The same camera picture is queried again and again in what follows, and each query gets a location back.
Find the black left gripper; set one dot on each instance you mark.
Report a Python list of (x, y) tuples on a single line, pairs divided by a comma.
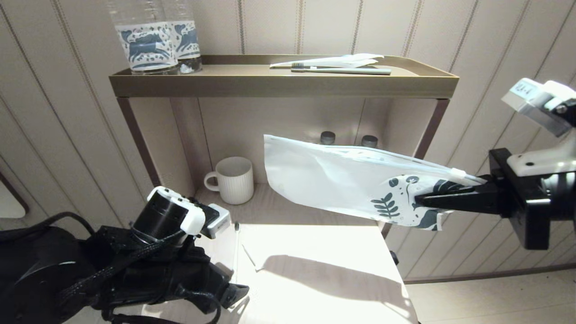
[(202, 283)]

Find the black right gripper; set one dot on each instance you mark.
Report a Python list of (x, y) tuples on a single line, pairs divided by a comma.
[(526, 202)]

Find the small white toothpaste tube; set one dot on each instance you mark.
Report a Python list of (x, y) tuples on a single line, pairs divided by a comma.
[(252, 258)]

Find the white toothbrush dark bristles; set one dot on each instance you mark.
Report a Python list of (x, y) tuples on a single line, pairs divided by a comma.
[(236, 247)]

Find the white blue patterned pouch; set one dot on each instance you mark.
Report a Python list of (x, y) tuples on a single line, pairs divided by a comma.
[(324, 180)]

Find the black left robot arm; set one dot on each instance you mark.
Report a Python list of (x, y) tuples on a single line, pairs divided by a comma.
[(45, 270)]

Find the beige wooden shelf cabinet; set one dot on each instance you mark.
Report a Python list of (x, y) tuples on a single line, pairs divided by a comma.
[(315, 279)]

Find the black cabinet caster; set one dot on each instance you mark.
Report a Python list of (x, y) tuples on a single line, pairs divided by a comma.
[(393, 257)]

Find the white ribbed mug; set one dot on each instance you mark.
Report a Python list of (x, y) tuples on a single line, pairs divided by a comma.
[(236, 184)]

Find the small clear water bottle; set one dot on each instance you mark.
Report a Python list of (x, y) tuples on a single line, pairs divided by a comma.
[(369, 141), (328, 137)]

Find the grey-green toothbrush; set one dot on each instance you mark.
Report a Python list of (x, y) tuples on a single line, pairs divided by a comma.
[(351, 71)]

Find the white paper wrapper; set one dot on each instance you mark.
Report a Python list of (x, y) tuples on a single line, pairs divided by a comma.
[(346, 60)]

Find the large blue-label water bottle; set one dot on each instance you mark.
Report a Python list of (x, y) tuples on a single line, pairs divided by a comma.
[(148, 49), (189, 40)]

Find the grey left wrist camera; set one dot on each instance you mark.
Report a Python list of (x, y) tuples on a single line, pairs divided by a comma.
[(218, 222)]

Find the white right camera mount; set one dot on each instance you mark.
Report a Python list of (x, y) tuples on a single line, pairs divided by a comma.
[(544, 164)]

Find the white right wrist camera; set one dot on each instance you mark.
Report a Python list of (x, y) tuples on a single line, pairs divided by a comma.
[(535, 99)]

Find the white brown-edged wall panel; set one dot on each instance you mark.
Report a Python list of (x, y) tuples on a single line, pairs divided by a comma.
[(9, 202)]

